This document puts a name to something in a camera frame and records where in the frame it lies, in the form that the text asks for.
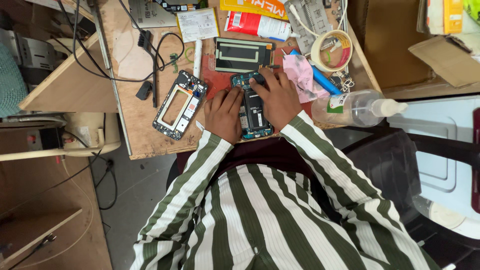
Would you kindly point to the person's right hand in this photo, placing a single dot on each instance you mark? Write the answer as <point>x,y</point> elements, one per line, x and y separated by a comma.
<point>279,103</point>

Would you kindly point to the person's left hand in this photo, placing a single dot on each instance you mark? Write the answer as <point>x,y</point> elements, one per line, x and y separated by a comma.
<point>223,120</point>

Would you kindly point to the phone with black battery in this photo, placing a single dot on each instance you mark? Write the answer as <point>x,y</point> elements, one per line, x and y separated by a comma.
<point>255,116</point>

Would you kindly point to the pink cloth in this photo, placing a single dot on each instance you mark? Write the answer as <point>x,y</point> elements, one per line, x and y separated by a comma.
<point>300,77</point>

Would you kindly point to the red work mat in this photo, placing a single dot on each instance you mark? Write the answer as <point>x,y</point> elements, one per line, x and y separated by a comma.
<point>215,80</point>

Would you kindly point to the cream masking tape roll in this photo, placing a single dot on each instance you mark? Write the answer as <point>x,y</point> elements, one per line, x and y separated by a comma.
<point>315,60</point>

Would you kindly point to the black phone display panel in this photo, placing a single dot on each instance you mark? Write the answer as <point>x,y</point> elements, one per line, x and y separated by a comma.
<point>242,55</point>

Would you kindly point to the white pen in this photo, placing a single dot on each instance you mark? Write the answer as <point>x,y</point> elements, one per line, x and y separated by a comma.
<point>197,58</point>

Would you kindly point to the small metal phone parts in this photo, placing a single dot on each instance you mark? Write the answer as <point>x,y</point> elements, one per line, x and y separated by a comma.
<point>343,80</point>

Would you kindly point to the green rubber band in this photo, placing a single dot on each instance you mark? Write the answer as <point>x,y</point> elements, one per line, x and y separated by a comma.
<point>186,55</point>

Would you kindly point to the small green flex part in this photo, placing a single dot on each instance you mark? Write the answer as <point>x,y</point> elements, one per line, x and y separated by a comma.
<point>174,62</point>

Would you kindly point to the clear plastic bottle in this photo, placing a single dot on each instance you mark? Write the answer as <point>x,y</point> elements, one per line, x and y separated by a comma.
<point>356,108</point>

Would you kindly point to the red and white glue tube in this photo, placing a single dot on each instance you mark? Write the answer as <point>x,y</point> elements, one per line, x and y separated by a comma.
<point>255,24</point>

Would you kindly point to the small black plastic piece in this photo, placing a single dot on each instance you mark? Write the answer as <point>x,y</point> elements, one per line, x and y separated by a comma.
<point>144,90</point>

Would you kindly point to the black brush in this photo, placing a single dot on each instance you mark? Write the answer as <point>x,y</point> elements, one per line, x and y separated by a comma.
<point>153,71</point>

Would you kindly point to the grey metal board holder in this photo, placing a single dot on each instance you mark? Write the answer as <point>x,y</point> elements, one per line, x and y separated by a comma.
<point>311,18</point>

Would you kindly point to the white phone battery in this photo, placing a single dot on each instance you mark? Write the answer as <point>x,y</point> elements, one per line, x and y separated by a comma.
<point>197,24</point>

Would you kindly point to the yellow and orange packet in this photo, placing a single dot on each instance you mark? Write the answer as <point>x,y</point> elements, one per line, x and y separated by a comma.
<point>255,6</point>

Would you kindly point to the green white striped shirt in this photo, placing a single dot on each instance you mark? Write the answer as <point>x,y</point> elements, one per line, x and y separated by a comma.
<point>262,221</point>

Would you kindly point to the black strip packet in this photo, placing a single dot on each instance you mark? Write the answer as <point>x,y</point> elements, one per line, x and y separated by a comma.
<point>176,6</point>

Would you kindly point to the grey box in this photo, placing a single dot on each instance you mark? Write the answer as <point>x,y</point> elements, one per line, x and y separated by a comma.
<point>150,15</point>

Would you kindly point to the black plastic chair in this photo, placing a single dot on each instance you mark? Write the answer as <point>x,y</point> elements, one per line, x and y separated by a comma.
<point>390,172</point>

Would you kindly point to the beige device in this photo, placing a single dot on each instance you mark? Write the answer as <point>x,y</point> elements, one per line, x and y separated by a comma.
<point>86,131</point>

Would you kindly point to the wooden side shelf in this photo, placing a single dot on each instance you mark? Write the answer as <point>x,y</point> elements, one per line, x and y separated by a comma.
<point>67,86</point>

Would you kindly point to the white plastic stool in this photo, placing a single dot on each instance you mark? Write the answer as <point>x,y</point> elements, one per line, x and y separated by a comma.
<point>438,150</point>

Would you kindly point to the brown cardboard box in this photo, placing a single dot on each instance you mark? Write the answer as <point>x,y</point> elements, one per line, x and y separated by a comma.
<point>446,60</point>

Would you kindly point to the yellow box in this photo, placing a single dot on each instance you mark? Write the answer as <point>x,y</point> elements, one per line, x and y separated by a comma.
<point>446,15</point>

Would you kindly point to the teal mesh chair back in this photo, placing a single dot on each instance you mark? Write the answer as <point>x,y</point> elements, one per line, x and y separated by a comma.
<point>11,82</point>

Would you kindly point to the phone middle frame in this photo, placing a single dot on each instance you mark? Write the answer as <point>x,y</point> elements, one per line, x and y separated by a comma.
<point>180,105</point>

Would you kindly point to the long metal rail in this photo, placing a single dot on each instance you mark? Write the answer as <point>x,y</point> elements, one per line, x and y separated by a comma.
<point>110,75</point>

